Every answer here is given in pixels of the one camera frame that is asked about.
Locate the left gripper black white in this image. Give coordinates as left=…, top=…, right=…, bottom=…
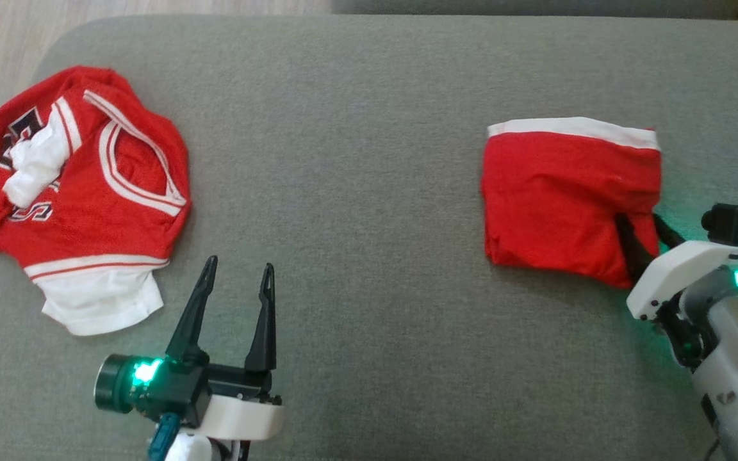
left=95, top=255, right=283, bottom=441

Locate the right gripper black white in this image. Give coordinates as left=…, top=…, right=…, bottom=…
left=615, top=204, right=738, bottom=319

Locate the red shorts white band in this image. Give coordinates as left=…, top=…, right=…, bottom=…
left=481, top=117, right=662, bottom=289

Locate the red basketball jersey white trim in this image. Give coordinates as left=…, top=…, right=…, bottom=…
left=0, top=66, right=192, bottom=337

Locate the left gripper blue connector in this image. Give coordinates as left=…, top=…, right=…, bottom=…
left=148, top=413, right=181, bottom=461

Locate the large grey sofa ottoman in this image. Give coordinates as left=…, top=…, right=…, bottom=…
left=0, top=14, right=738, bottom=461

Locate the grey sofa back cushion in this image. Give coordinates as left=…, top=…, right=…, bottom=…
left=331, top=0, right=738, bottom=18

